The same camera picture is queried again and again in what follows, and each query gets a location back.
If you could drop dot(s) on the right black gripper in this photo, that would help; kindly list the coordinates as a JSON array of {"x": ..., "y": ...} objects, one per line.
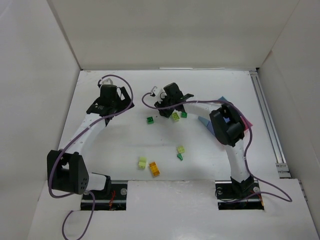
[{"x": 165, "y": 106}]

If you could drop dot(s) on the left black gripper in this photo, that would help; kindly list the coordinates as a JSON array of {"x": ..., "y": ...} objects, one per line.
[{"x": 124, "y": 97}]

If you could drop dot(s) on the long green lego brick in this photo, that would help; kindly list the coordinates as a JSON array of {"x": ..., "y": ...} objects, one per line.
[{"x": 163, "y": 114}]

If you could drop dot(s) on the small green lego brick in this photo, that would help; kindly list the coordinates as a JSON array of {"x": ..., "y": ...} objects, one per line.
[{"x": 150, "y": 120}]

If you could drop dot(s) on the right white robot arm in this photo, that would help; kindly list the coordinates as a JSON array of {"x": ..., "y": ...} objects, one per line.
[{"x": 227, "y": 124}]

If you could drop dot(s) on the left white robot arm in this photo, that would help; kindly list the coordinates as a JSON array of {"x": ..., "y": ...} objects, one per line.
[{"x": 66, "y": 168}]

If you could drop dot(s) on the lime lego brick upside down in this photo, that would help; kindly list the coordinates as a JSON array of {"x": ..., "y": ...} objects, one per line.
[{"x": 175, "y": 117}]

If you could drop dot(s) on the green lego brick studs up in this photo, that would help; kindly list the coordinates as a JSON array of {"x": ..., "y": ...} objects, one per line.
[{"x": 184, "y": 115}]

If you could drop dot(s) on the blue container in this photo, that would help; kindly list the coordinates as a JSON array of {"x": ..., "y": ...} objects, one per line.
[{"x": 223, "y": 99}]

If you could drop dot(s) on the lime lego brick centre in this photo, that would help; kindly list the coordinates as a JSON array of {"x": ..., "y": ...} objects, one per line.
[{"x": 180, "y": 149}]

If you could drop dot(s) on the small green lego piece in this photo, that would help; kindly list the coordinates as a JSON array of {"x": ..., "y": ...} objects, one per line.
[{"x": 180, "y": 157}]

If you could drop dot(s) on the pale yellow lego brick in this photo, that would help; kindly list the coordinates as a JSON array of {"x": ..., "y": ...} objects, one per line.
[{"x": 142, "y": 162}]

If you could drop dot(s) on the orange long lego brick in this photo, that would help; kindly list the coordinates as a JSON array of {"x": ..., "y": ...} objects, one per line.
[{"x": 154, "y": 169}]

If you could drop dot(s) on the pink container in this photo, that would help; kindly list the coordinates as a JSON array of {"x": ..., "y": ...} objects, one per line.
[{"x": 248, "y": 125}]

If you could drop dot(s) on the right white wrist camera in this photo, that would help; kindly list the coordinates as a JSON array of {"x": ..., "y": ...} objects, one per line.
[{"x": 158, "y": 93}]

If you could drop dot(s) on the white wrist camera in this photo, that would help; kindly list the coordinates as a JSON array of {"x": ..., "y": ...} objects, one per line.
[
  {"x": 104, "y": 81},
  {"x": 158, "y": 93}
]

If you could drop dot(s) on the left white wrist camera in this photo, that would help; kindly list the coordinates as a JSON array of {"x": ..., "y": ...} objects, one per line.
[{"x": 104, "y": 81}]

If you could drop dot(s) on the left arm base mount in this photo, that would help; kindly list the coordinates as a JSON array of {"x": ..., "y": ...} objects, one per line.
[{"x": 115, "y": 200}]

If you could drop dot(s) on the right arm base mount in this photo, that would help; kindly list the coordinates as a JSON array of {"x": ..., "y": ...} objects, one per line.
[{"x": 228, "y": 199}]

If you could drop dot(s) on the aluminium rail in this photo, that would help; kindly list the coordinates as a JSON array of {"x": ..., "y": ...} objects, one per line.
[{"x": 280, "y": 162}]

